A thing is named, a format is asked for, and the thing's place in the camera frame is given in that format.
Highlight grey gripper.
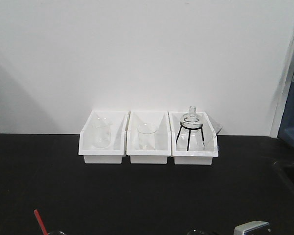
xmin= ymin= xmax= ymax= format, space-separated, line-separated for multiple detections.
xmin=233 ymin=221 xmax=270 ymax=235

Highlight red plastic spoon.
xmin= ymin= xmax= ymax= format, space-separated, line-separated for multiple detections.
xmin=33 ymin=209 xmax=48 ymax=235

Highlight right foreground glass beaker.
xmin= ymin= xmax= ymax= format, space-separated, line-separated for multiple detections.
xmin=187 ymin=229 xmax=207 ymax=235

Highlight foreground glass beaker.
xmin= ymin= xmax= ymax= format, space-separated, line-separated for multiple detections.
xmin=187 ymin=229 xmax=207 ymax=235
xmin=47 ymin=230 xmax=66 ymax=235

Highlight right white storage bin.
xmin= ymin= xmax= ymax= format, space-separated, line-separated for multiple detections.
xmin=169 ymin=111 xmax=219 ymax=165

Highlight white storage bin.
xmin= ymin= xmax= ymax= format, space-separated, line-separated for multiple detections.
xmin=126 ymin=111 xmax=172 ymax=164
xmin=78 ymin=110 xmax=129 ymax=164
xmin=169 ymin=111 xmax=219 ymax=165

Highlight clear glass funnel tube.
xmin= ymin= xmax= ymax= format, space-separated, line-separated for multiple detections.
xmin=200 ymin=123 xmax=223 ymax=151

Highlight round glass flask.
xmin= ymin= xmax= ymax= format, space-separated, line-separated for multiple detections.
xmin=180 ymin=106 xmax=202 ymax=129

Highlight middle white storage bin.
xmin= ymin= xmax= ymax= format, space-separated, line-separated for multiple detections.
xmin=126 ymin=111 xmax=172 ymax=164

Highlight glass beaker in middle bin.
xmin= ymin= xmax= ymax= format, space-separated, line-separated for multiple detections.
xmin=137 ymin=123 xmax=157 ymax=150

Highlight glass beaker in bin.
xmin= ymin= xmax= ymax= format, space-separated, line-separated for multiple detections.
xmin=137 ymin=123 xmax=157 ymax=150
xmin=91 ymin=117 xmax=112 ymax=148

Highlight left white storage bin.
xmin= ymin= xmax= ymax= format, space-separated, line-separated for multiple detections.
xmin=78 ymin=110 xmax=129 ymax=164

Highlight glass beaker in left bin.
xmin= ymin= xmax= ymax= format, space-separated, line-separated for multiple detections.
xmin=91 ymin=117 xmax=112 ymax=148

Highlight left foreground glass beaker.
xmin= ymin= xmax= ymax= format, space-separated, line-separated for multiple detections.
xmin=47 ymin=230 xmax=66 ymax=235

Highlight black wire tripod stand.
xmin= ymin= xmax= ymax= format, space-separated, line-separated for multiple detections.
xmin=175 ymin=122 xmax=204 ymax=151

